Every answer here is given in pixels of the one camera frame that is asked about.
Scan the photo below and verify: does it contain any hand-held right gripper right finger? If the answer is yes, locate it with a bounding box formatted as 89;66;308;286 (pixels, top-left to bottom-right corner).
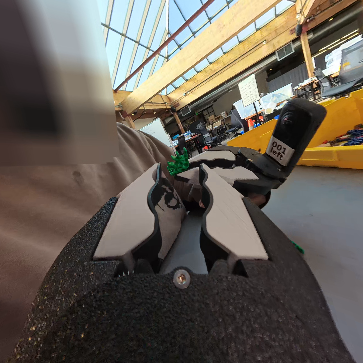
199;165;269;271

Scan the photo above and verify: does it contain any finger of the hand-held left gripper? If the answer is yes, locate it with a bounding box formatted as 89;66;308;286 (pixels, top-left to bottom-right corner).
175;165;260;189
187;149;239;169

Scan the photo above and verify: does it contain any wall air vent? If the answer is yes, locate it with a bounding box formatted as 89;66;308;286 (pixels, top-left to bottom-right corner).
276;42;296;62

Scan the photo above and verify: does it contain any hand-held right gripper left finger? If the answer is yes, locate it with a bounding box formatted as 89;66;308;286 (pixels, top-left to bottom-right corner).
94;164;163;271

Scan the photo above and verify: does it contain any person's left hand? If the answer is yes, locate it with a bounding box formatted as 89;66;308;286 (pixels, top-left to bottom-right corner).
250;193;270;208

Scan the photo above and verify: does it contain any whiteboard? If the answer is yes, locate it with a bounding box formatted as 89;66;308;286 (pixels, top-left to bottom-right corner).
238;74;261;108

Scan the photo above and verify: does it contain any grey desk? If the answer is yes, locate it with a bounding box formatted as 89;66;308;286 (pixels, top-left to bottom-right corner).
261;165;363;363

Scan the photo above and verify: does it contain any office chair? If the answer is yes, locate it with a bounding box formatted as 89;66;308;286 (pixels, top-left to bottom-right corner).
321;41;363;98

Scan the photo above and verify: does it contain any yellow bin with toy wheels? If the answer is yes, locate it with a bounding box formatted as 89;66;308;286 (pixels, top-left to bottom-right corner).
227;116;281;152

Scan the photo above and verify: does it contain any wooden pillar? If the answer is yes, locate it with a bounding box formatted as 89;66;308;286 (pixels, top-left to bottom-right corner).
295;0;317;80

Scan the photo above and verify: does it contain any yellow bin with toy pieces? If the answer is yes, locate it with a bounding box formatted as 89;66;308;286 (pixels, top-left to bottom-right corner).
295;88;363;171

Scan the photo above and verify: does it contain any green toy connector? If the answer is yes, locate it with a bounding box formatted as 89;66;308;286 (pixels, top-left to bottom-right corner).
168;148;190;177

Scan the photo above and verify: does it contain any pile of colourful toy pieces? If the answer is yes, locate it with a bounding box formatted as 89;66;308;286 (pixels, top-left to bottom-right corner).
318;126;363;148

